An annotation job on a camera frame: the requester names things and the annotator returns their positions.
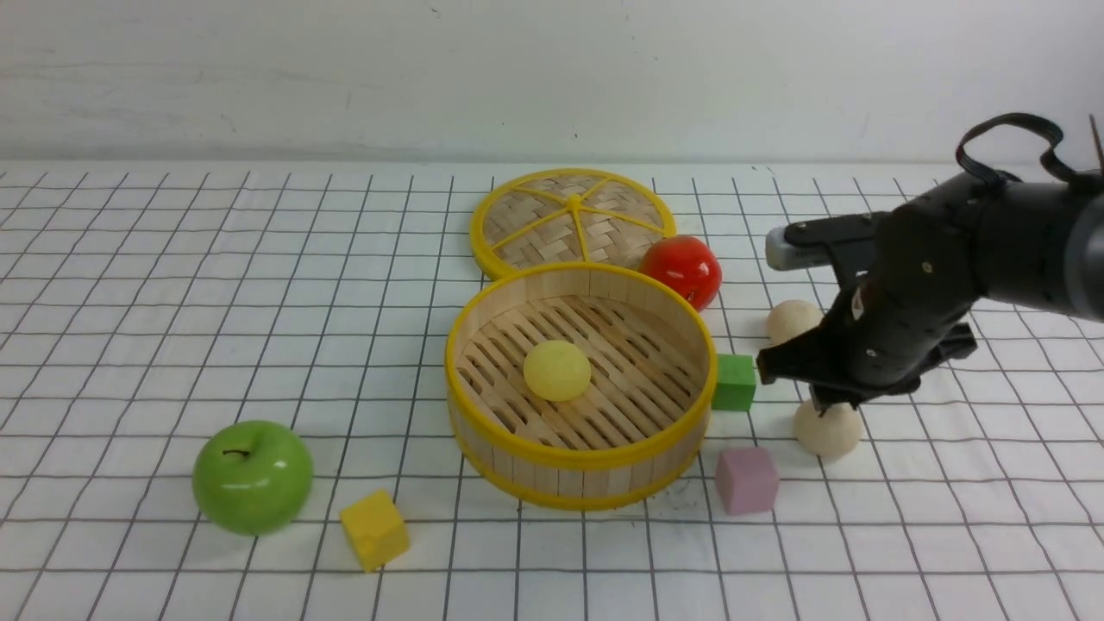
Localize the pink foam cube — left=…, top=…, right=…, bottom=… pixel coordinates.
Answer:
left=714, top=448, right=781, bottom=516

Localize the bamboo steamer tray yellow rim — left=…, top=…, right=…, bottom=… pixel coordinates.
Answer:
left=444, top=262, right=718, bottom=511

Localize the yellow foam cube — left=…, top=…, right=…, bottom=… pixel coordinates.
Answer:
left=339, top=490, right=411, bottom=573

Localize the woven bamboo steamer lid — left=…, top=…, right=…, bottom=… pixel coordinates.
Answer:
left=468, top=168, right=677, bottom=280

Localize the green apple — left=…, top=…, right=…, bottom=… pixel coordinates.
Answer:
left=191, top=420, right=315, bottom=537

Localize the beige bun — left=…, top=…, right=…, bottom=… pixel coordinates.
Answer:
left=766, top=299, right=824, bottom=346
left=792, top=400, right=863, bottom=461

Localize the yellow bun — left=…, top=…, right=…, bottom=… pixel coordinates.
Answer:
left=522, top=341, right=592, bottom=402

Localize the green foam cube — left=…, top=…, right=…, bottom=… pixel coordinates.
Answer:
left=712, top=354, right=758, bottom=413

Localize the beige bun far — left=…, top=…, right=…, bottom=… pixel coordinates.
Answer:
left=766, top=299, right=824, bottom=346

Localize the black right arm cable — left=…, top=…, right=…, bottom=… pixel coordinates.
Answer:
left=955, top=112, right=1104, bottom=186

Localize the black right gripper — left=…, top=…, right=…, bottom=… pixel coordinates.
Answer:
left=756, top=177, right=1006, bottom=414

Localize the white grid tablecloth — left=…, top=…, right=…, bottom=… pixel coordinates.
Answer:
left=1, top=162, right=1103, bottom=620

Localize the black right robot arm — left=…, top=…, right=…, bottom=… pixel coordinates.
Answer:
left=756, top=172, right=1103, bottom=409

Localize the red tomato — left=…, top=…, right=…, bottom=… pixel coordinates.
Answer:
left=638, top=235, right=723, bottom=313

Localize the beige bun near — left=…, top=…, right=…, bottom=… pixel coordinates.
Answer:
left=792, top=400, right=863, bottom=461

